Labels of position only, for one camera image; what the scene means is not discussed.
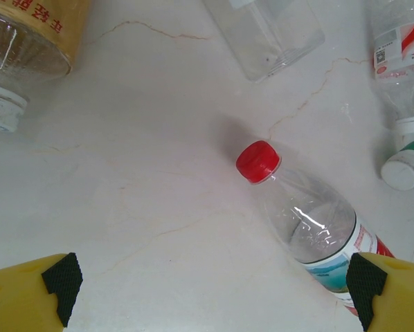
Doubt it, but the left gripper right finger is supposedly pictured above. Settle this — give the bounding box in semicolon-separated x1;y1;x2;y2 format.
345;252;414;332

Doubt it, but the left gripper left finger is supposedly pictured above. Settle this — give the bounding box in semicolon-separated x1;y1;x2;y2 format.
0;252;84;332

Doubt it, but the red cap bottle teal label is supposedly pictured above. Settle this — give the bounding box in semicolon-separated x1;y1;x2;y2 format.
235;139;397;317

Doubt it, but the small bottle green white label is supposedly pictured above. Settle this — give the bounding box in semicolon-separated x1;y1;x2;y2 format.
380;138;414;192

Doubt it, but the orange juice bottle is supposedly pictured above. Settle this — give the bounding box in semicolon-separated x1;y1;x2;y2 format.
0;0;92;133

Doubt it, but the square clear bottle white label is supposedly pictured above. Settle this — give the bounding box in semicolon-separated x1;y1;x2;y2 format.
202;0;327;84

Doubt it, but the clear bottle red white label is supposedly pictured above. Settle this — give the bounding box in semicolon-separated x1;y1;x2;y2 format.
367;0;414;144

